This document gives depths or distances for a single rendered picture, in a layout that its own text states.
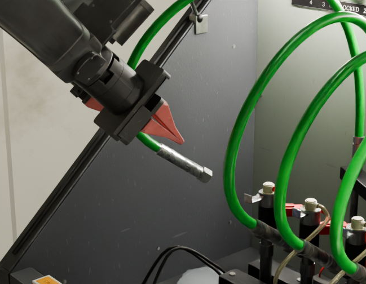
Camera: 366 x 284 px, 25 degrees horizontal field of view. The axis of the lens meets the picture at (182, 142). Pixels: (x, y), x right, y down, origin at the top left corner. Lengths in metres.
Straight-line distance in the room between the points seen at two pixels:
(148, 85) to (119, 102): 0.04
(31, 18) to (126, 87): 0.26
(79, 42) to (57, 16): 0.07
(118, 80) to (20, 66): 1.79
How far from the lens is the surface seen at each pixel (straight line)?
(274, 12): 1.51
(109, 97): 0.97
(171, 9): 1.14
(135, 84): 0.97
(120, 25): 0.94
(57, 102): 2.81
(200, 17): 1.43
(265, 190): 1.18
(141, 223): 1.47
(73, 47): 0.83
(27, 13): 0.72
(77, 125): 2.86
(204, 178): 1.22
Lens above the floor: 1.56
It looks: 18 degrees down
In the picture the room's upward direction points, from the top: straight up
